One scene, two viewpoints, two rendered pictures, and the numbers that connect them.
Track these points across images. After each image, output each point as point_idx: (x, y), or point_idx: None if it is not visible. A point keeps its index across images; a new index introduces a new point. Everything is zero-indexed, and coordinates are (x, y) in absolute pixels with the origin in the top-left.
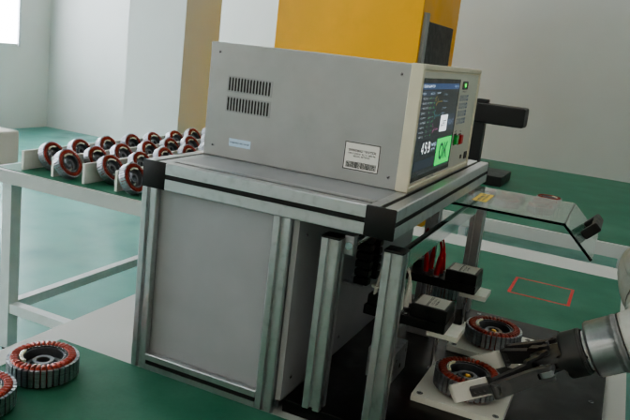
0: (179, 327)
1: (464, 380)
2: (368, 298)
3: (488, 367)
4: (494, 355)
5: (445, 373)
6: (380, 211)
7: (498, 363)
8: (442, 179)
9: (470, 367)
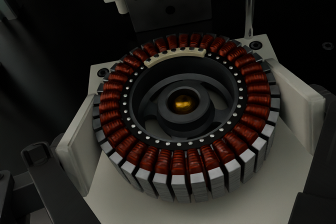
0: None
1: (104, 107)
2: None
3: (246, 123)
4: (300, 104)
5: (115, 67)
6: None
7: (303, 132)
8: None
9: (232, 87)
